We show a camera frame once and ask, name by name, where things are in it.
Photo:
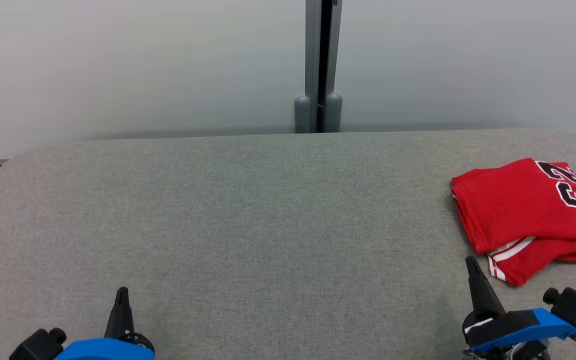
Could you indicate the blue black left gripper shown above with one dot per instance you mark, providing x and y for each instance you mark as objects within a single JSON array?
[{"x": 108, "y": 350}]

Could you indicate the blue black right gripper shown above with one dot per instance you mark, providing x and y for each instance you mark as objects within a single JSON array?
[{"x": 518, "y": 327}]

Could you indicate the red jersey white sleeves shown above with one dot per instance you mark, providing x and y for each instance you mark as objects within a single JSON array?
[{"x": 513, "y": 205}]

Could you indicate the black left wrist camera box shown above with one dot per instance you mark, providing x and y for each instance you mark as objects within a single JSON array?
[{"x": 38, "y": 346}]

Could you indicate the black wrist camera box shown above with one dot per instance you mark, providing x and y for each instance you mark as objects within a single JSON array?
[
  {"x": 38, "y": 346},
  {"x": 575, "y": 305}
]

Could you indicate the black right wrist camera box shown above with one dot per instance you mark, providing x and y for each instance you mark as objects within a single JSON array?
[{"x": 575, "y": 305}]

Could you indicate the grey cylindrical post foot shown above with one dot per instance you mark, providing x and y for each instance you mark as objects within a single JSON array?
[
  {"x": 333, "y": 114},
  {"x": 302, "y": 115}
]

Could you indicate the grey partition post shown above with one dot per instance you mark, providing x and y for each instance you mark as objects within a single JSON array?
[{"x": 313, "y": 45}]

